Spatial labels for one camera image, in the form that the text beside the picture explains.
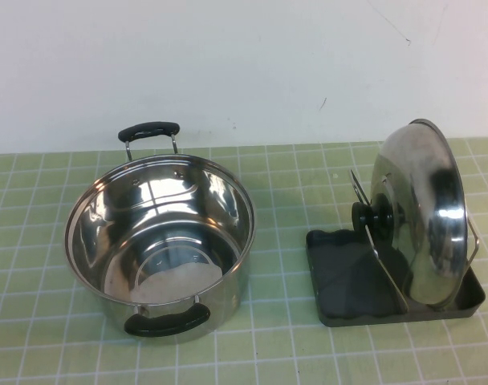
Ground grey tray wire lid rack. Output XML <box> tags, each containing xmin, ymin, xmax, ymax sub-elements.
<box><xmin>306</xmin><ymin>168</ymin><xmax>488</xmax><ymax>328</ymax></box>

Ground stainless steel pot black handles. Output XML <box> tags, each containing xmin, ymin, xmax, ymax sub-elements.
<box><xmin>64</xmin><ymin>121</ymin><xmax>256</xmax><ymax>346</ymax></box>

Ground green checkered tablecloth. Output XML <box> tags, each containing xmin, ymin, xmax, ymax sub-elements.
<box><xmin>0</xmin><ymin>138</ymin><xmax>488</xmax><ymax>385</ymax></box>

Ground stainless steel domed pot lid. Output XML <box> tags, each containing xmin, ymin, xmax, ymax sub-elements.
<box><xmin>351</xmin><ymin>118</ymin><xmax>470</xmax><ymax>310</ymax></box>

